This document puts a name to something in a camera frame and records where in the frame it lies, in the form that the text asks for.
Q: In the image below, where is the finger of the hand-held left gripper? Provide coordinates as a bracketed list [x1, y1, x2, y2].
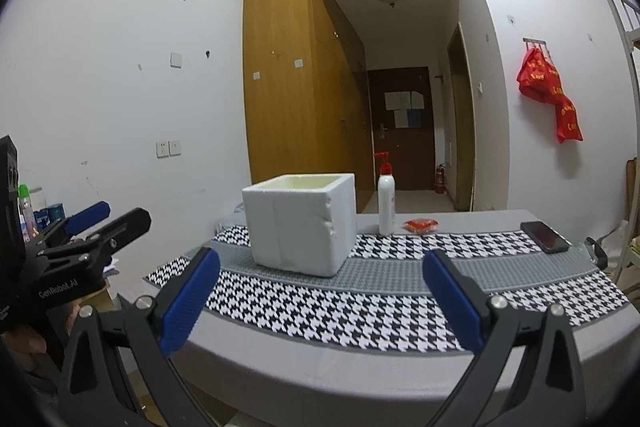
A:
[37, 207, 152, 261]
[32, 201, 111, 249]

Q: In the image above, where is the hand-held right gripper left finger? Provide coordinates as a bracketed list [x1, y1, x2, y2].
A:
[57, 247, 222, 427]

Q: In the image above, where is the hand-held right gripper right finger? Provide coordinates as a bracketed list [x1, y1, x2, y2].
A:
[422, 249, 586, 427]

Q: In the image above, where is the white foam box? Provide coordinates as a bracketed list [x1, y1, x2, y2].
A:
[241, 173, 357, 278]

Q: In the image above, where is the person's left hand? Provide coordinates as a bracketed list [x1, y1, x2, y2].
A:
[7, 299, 83, 375]

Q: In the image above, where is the blue box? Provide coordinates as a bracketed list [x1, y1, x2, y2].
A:
[35, 202, 66, 229]

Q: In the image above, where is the green capped bottle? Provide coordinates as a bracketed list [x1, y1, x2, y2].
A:
[18, 184, 36, 239]

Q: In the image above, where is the red snack packet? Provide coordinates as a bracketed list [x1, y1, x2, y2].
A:
[403, 218, 440, 234]

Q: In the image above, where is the houndstooth table mat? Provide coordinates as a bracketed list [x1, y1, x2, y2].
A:
[142, 224, 631, 353]

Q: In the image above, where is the black smartphone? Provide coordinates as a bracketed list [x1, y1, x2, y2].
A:
[520, 221, 571, 254]

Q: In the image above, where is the white pump bottle red cap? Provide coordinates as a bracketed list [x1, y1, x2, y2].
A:
[373, 152, 397, 237]

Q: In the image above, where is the dark brown door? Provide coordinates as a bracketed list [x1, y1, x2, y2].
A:
[367, 67, 435, 191]

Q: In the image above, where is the light wooden side door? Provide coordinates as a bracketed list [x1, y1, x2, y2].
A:
[446, 22, 476, 212]

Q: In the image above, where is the wooden wardrobe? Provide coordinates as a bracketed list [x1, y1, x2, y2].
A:
[242, 0, 373, 212]

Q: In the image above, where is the leaning wooden board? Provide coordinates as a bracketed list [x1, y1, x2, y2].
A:
[625, 159, 640, 228]

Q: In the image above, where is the red printed hanging bag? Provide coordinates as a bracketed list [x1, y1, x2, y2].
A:
[516, 47, 584, 144]

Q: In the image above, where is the metal bunk bed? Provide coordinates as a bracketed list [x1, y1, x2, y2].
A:
[595, 0, 640, 298]

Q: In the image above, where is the black curved strap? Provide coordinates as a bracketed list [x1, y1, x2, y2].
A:
[582, 237, 608, 270]

